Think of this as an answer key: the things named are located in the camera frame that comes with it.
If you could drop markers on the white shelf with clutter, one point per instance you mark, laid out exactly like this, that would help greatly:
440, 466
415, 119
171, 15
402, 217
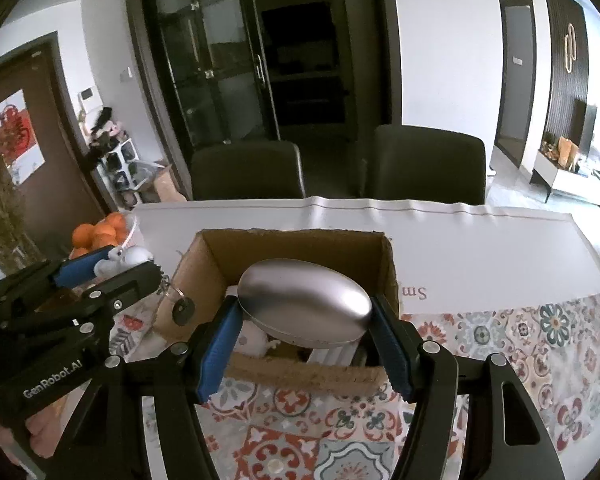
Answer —
113, 154

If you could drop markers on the white figurine keychain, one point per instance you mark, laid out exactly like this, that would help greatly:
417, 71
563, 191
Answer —
121, 259

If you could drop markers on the brown entrance door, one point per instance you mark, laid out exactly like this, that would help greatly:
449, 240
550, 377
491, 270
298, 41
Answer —
41, 142

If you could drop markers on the dark dining chair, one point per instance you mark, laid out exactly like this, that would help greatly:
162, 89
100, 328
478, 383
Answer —
251, 169
419, 163

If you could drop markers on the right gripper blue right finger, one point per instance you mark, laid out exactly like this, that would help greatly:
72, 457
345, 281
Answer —
398, 349

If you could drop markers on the orange fruit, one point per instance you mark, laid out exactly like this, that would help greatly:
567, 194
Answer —
117, 221
83, 236

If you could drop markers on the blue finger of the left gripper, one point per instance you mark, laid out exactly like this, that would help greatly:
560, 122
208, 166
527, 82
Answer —
80, 270

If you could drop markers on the pink round character plug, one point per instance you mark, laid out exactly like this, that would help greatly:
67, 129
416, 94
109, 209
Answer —
252, 341

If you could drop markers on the patterned table runner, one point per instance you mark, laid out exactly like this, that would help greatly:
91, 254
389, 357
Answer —
513, 394

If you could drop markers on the silver oval case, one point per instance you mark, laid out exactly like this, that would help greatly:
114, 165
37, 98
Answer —
304, 304

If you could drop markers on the brown cardboard box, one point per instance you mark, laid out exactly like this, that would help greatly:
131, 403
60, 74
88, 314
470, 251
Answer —
215, 262

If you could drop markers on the white battery charger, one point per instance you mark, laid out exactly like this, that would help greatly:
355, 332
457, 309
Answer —
338, 356

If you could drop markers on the white tv console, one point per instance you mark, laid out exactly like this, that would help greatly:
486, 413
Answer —
581, 182

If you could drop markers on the person left hand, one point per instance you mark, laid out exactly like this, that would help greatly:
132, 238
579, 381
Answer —
44, 431

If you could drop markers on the right dark dining chair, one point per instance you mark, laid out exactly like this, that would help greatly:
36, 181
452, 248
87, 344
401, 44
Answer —
419, 163

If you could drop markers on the patterned fabric tissue pouch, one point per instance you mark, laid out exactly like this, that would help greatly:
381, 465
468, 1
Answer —
131, 325

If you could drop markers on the left dark dining chair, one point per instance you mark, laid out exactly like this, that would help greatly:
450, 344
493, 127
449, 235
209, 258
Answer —
251, 169

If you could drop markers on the white fruit basket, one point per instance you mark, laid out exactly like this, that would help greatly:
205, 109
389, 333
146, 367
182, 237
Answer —
105, 236

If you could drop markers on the dark glass door cabinet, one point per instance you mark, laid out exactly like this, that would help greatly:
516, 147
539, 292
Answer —
321, 74

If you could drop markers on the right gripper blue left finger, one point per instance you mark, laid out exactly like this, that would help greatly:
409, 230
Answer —
216, 346

